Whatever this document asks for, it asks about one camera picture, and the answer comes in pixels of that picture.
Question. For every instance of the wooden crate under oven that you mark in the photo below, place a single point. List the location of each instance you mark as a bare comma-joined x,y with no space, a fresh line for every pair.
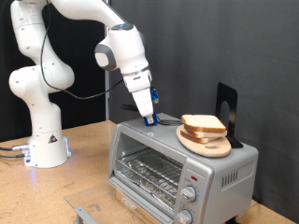
137,216

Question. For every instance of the black backdrop curtain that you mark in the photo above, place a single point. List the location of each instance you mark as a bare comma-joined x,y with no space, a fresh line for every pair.
87,118

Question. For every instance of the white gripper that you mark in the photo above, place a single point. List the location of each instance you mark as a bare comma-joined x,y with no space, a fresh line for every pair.
143,99

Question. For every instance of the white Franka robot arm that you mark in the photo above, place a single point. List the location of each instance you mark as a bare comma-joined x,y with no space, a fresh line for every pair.
43,77

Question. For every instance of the white bread slice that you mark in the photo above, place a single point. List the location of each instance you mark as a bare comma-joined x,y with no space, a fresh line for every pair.
202,123

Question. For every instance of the silver oven knob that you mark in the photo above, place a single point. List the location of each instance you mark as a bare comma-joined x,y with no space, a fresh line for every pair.
184,217
189,194

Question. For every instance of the brown-edged wooden toast slice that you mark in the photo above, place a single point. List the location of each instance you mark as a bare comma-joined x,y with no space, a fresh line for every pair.
194,138

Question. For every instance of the vertical metal pole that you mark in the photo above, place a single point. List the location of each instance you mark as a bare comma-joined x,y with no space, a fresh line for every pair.
106,102

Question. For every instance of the black metal bookend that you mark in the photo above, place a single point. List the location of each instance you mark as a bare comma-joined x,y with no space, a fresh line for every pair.
232,96

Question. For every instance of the dark grey backdrop panel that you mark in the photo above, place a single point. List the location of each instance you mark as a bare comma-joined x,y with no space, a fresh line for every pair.
202,46

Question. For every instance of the spatula with blue grip block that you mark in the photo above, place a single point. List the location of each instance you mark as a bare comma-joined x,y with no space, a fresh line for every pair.
127,107

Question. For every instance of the silver toaster oven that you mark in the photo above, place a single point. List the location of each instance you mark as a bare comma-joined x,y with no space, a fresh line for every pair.
224,199

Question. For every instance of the oval wooden cutting board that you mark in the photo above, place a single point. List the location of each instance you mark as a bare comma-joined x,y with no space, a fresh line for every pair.
211,149

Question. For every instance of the pale wooden toast slice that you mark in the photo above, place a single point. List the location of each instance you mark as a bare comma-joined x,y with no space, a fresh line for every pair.
205,134

